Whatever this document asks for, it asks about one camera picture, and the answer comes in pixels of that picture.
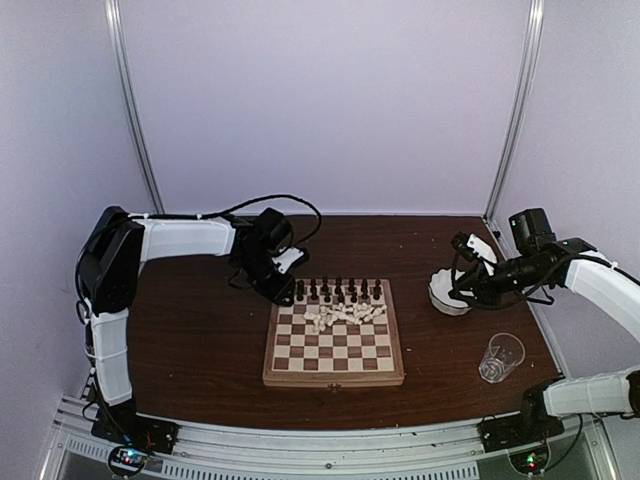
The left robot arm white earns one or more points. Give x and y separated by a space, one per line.
121 244

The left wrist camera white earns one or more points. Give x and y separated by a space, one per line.
289 257

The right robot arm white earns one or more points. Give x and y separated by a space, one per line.
586 307

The white queen chess piece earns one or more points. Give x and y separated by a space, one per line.
322 321

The clear plastic cup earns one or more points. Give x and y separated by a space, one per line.
502 355

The white king chess piece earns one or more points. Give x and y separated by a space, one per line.
367 313

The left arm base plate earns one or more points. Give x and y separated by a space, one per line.
123 425

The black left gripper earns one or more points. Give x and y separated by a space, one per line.
279 291

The white scalloped bowl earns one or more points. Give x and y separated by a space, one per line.
439 287

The aluminium front rail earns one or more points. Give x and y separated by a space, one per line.
439 451

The dark rook far piece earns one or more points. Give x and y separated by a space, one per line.
300 290

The aluminium corner post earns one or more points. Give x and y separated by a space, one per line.
133 119
527 70

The wooden chess board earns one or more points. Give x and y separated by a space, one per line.
345 355

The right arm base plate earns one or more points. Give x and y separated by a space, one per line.
511 431

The left aluminium corner post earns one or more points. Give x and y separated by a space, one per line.
133 119

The dark rook corner piece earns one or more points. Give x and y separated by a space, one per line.
377 291

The right aluminium corner post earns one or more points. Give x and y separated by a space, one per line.
527 70

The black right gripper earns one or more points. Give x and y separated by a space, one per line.
480 283

